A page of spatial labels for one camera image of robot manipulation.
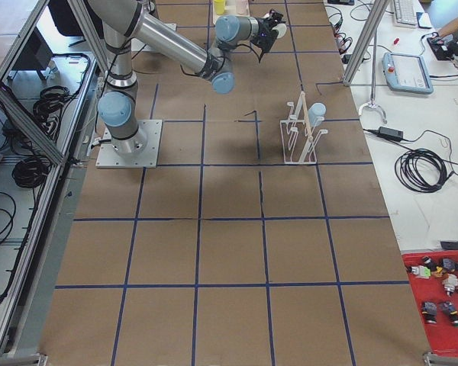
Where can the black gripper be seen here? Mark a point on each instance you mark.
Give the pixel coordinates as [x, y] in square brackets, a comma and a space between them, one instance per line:
[268, 27]

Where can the cream white plastic cup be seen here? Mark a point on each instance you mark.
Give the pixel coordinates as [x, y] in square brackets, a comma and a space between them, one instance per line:
[280, 30]

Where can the light blue plastic cup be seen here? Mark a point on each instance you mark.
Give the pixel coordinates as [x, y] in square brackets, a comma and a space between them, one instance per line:
[316, 114]

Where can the pink plastic cup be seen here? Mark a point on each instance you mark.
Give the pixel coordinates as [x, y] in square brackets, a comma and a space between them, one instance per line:
[241, 6]

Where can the yellow plastic cup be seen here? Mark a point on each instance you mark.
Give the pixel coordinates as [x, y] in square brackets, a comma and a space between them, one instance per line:
[219, 6]

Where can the white keyboard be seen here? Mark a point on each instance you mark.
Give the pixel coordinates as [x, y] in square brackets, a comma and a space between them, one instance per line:
[403, 13]

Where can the metal reacher grabber tool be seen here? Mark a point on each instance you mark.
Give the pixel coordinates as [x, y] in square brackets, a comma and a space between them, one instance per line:
[371, 104]

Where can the blue teach pendant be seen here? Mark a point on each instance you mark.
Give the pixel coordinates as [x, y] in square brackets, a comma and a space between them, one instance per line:
[406, 73]

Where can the black power adapter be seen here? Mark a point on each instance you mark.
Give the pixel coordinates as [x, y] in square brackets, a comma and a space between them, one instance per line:
[390, 134]

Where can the red parts tray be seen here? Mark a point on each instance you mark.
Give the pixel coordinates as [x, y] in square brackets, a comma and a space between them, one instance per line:
[433, 277]

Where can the aluminium frame post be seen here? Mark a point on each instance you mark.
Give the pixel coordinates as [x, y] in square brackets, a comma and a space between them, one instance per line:
[367, 32]

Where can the white wire cup rack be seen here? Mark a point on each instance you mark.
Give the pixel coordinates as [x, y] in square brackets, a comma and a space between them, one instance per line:
[299, 138]

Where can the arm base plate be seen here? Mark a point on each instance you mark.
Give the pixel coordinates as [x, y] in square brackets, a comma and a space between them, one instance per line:
[140, 151]

